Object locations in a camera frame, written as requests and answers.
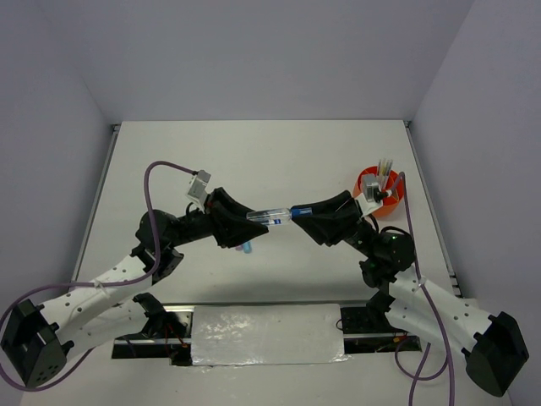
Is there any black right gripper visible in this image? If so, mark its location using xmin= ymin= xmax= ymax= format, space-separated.
xmin=291 ymin=189 xmax=378 ymax=259

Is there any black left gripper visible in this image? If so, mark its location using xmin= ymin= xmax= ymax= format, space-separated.
xmin=167 ymin=187 xmax=268 ymax=249

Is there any clear blue spray bottle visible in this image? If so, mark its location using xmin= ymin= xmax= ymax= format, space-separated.
xmin=246 ymin=207 xmax=312 ymax=227

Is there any clear blue gel pen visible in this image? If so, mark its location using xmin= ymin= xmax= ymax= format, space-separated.
xmin=382 ymin=159 xmax=393 ymax=189

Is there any yellow gel pen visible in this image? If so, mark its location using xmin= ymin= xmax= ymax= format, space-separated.
xmin=378 ymin=158 xmax=389 ymax=177

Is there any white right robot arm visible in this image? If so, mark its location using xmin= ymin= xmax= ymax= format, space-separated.
xmin=292 ymin=191 xmax=529 ymax=398

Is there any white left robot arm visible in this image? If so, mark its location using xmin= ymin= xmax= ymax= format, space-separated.
xmin=1 ymin=188 xmax=269 ymax=392

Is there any orange round pen holder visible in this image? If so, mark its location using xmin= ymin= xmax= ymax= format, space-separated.
xmin=352 ymin=162 xmax=404 ymax=218

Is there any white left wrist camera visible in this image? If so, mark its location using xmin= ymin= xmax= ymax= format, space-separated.
xmin=186 ymin=170 xmax=211 ymax=205

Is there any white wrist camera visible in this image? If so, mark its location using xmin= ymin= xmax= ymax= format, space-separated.
xmin=186 ymin=170 xmax=211 ymax=205
xmin=352 ymin=173 xmax=390 ymax=217

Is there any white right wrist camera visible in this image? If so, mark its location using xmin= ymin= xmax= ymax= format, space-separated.
xmin=352 ymin=173 xmax=390 ymax=217

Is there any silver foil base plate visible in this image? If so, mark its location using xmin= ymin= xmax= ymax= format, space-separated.
xmin=112 ymin=300 xmax=424 ymax=367

